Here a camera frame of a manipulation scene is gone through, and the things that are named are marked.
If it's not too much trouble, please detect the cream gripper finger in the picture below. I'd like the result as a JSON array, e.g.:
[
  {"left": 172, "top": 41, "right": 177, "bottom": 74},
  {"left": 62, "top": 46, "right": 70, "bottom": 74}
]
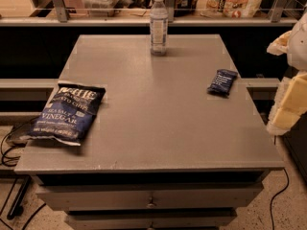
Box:
[
  {"left": 267, "top": 31, "right": 291, "bottom": 56},
  {"left": 267, "top": 72, "right": 307, "bottom": 136}
]

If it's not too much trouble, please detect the dark blue rxbar wrapper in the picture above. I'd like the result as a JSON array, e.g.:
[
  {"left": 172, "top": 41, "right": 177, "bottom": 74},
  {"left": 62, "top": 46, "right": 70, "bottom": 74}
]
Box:
[{"left": 207, "top": 69, "right": 238, "bottom": 96}]

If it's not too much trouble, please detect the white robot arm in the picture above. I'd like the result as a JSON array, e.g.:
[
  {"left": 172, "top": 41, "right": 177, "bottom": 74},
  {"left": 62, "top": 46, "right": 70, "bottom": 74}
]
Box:
[{"left": 267, "top": 13, "right": 307, "bottom": 136}]

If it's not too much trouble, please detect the blue kettle chip bag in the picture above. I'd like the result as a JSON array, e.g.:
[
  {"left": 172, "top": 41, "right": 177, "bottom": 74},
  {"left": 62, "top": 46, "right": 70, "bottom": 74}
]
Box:
[{"left": 25, "top": 81, "right": 106, "bottom": 146}]

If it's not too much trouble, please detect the grey drawer cabinet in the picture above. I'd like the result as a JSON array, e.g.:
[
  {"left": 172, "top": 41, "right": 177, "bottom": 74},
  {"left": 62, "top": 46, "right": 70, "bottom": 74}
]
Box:
[{"left": 16, "top": 34, "right": 283, "bottom": 230}]

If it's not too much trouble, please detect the clear plastic water bottle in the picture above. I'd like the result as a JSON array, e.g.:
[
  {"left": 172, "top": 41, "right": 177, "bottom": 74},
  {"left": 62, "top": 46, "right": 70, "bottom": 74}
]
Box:
[{"left": 150, "top": 0, "right": 168, "bottom": 56}]

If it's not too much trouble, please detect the round metal drawer knob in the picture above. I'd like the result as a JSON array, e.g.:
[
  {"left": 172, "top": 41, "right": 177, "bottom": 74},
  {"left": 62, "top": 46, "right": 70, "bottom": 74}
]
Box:
[{"left": 147, "top": 197, "right": 156, "bottom": 209}]

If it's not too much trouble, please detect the black cable right floor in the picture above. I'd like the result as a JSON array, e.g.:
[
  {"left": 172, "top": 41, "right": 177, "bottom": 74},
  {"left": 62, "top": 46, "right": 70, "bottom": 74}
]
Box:
[{"left": 269, "top": 168, "right": 291, "bottom": 230}]

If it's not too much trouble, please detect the grey metal shelf rail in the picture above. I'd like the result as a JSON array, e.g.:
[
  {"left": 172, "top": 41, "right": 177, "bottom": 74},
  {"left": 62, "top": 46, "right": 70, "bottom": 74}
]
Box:
[{"left": 0, "top": 0, "right": 307, "bottom": 28}]

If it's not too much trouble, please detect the black cables left floor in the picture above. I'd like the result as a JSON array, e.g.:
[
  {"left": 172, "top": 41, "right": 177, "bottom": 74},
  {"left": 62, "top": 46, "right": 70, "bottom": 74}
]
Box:
[{"left": 0, "top": 117, "right": 47, "bottom": 230}]

